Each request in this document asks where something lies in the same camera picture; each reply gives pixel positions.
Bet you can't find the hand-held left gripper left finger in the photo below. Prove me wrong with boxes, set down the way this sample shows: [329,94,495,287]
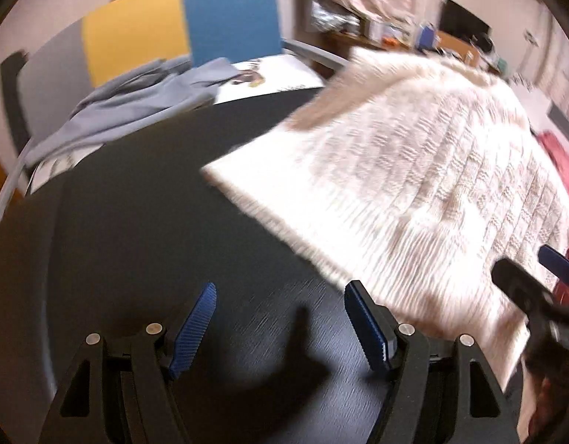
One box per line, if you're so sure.
[39,282,218,444]

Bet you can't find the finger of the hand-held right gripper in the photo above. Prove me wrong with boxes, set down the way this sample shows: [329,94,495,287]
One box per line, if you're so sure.
[538,245,569,283]
[492,259,555,315]

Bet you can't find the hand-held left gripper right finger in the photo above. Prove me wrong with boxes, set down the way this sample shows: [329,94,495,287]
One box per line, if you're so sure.
[344,280,521,444]

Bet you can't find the white knit sweater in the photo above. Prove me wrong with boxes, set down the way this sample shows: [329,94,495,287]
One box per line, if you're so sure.
[201,48,569,389]

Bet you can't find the beige sweater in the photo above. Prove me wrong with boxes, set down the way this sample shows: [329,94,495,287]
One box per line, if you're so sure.
[287,46,377,132]

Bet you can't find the pink sweater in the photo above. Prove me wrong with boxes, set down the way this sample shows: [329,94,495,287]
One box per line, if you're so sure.
[536,132,569,310]

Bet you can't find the grey garment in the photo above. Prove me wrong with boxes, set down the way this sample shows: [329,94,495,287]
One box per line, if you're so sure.
[0,58,241,232]

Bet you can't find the wooden desk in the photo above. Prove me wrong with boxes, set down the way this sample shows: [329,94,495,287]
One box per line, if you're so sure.
[331,23,502,75]

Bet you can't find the orange wooden wardrobe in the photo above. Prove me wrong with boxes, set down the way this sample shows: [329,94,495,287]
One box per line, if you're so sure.
[0,145,26,216]

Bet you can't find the blue bag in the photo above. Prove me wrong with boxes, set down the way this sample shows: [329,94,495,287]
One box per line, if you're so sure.
[417,23,441,51]

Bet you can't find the black television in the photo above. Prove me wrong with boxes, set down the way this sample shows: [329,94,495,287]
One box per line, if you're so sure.
[439,0,491,41]

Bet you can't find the white deer print cushion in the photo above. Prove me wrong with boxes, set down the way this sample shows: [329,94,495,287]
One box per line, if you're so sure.
[215,53,326,105]

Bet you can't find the black rolled mat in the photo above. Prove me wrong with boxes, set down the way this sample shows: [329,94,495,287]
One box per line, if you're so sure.
[0,51,32,160]

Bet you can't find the grey yellow blue chair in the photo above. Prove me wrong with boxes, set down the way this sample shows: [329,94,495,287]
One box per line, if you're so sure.
[16,0,350,162]

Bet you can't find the silver foil bag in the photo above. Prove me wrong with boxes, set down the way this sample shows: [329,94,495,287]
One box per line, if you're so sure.
[312,2,360,33]

